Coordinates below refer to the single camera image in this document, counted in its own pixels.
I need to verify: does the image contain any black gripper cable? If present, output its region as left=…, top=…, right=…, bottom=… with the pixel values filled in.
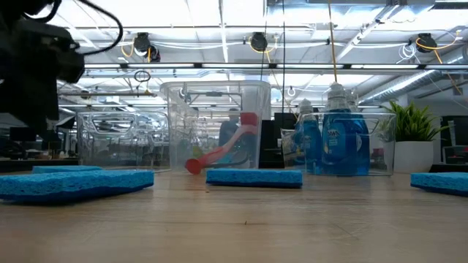
left=47, top=0, right=124, bottom=56

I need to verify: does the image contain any person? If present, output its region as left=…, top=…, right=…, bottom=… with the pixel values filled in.
left=218, top=107, right=241, bottom=147

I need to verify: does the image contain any green plant in white pot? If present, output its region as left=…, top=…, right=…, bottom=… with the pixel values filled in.
left=378, top=100, right=449, bottom=175

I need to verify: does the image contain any clear plastic bin with handles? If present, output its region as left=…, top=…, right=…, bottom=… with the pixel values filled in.
left=281, top=112, right=398, bottom=177
left=76, top=111, right=171, bottom=172

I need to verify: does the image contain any yellow hanging cable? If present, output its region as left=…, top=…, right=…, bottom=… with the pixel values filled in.
left=327, top=0, right=339, bottom=84

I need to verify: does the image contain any black perforated equipment case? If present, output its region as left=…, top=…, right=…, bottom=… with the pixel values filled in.
left=258, top=112, right=299, bottom=169

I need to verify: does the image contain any black monitor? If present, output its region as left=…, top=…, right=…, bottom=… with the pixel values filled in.
left=9, top=126, right=37, bottom=142

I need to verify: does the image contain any tall clear plastic tub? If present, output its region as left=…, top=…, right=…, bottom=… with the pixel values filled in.
left=159, top=80, right=272, bottom=172

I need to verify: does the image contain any black equipment rack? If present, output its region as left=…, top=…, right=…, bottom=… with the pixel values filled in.
left=440, top=115, right=468, bottom=165

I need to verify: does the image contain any blue rectangular sponge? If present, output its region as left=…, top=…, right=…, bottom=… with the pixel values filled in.
left=409, top=171, right=468, bottom=198
left=0, top=169, right=155, bottom=204
left=205, top=167, right=303, bottom=190

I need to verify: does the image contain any black hanging cable loop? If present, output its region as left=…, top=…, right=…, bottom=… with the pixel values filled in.
left=133, top=69, right=151, bottom=84

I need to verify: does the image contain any black tilted screen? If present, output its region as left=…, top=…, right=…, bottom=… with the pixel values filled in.
left=54, top=115, right=77, bottom=129

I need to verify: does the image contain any red and white dish brush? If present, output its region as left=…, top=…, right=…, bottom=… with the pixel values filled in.
left=184, top=112, right=259, bottom=175

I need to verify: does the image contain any black ceiling cable reel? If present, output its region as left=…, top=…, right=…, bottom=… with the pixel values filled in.
left=415, top=32, right=438, bottom=54
left=132, top=31, right=162, bottom=63
left=249, top=31, right=270, bottom=53

